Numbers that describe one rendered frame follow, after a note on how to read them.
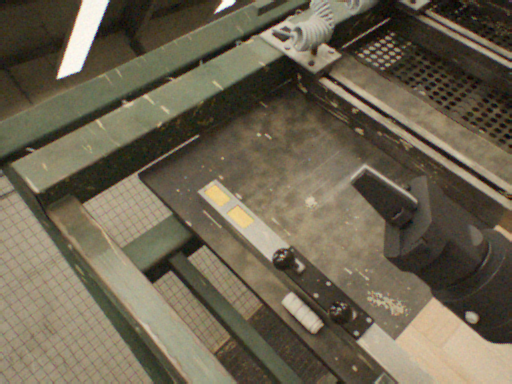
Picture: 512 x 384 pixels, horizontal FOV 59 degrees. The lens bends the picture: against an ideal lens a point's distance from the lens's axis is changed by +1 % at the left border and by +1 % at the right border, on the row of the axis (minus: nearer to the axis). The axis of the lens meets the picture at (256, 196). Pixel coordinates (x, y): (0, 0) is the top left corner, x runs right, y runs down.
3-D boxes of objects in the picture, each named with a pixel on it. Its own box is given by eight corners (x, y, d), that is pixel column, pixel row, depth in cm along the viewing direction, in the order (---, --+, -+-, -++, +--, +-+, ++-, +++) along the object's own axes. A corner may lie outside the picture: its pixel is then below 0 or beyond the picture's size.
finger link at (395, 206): (369, 161, 42) (419, 203, 42) (345, 183, 43) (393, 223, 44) (368, 168, 40) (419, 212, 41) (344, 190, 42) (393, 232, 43)
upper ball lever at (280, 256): (300, 281, 83) (281, 275, 71) (285, 267, 85) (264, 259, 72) (313, 266, 83) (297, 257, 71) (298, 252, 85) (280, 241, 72)
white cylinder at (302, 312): (280, 305, 83) (312, 337, 80) (282, 299, 81) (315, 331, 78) (291, 295, 85) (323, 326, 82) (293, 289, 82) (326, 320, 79)
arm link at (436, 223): (363, 282, 41) (460, 362, 42) (451, 219, 36) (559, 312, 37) (370, 212, 51) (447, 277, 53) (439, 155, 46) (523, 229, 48)
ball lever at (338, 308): (350, 329, 78) (340, 331, 66) (334, 313, 80) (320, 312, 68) (365, 312, 78) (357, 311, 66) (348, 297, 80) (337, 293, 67)
